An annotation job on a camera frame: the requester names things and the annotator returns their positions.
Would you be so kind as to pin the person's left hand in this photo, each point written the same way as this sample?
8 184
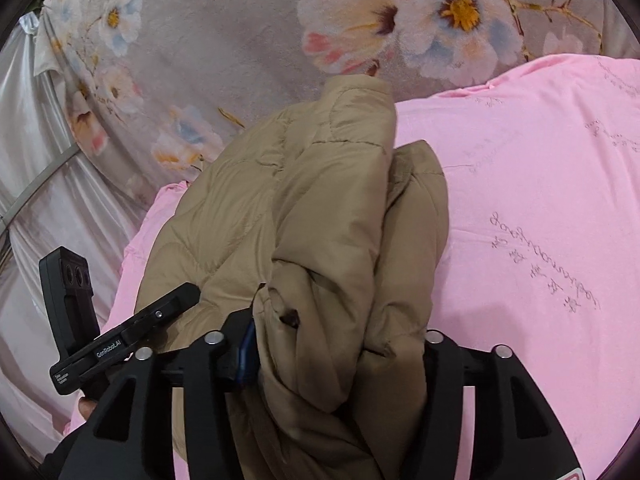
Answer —
86 406

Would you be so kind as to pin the pink bed sheet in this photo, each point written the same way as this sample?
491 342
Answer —
525 185

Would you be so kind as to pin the grey curved pole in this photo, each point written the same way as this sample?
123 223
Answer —
40 180

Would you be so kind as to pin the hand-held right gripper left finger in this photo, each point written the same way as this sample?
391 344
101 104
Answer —
246 350

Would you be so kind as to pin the white satin curtain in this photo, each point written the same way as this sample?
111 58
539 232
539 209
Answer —
50 220

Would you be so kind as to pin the khaki padded jacket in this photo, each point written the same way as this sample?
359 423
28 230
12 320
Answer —
310 210

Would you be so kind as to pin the grey floral blanket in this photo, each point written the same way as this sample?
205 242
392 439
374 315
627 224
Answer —
225 50

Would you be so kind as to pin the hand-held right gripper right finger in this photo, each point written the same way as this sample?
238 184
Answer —
440 370

